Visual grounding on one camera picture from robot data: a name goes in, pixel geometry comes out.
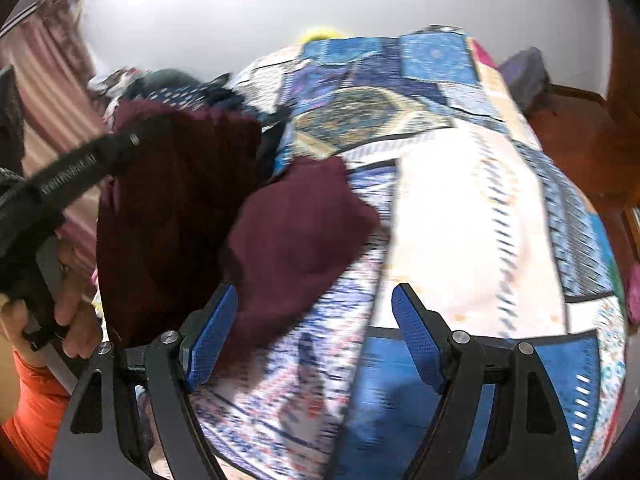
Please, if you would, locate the navy gold patterned folded cloth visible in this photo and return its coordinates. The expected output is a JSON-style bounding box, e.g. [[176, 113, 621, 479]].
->
[[120, 72, 242, 112]]

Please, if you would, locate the purple cushion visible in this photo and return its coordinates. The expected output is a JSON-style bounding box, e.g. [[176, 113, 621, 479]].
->
[[497, 47, 552, 111]]

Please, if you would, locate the yellow object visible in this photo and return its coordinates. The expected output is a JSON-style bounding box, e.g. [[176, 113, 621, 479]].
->
[[298, 27, 347, 44]]

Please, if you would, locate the maroon button-up shirt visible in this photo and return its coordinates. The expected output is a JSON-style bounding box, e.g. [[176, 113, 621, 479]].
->
[[95, 99, 382, 352]]

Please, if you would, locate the pink striped curtain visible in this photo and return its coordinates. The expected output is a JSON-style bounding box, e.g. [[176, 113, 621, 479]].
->
[[0, 0, 117, 271]]

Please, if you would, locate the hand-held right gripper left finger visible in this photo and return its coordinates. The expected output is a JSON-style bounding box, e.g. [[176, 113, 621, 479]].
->
[[47, 282, 240, 480]]

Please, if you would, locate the person's left hand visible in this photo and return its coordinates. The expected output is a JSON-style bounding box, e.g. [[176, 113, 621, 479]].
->
[[0, 237, 103, 376]]

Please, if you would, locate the pink cloth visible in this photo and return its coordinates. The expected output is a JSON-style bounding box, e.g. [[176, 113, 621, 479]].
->
[[470, 37, 501, 69]]

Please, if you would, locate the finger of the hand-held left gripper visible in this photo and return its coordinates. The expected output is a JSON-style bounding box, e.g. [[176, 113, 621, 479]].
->
[[97, 112, 173, 173]]

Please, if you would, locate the black folded garment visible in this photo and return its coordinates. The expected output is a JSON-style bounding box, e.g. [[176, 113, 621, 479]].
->
[[257, 105, 297, 179]]

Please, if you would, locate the blue patchwork bedsheet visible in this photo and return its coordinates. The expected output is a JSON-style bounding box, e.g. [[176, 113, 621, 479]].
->
[[190, 25, 632, 480]]

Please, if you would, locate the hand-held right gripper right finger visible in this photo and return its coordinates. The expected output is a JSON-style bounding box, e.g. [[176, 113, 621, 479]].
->
[[391, 282, 581, 480]]

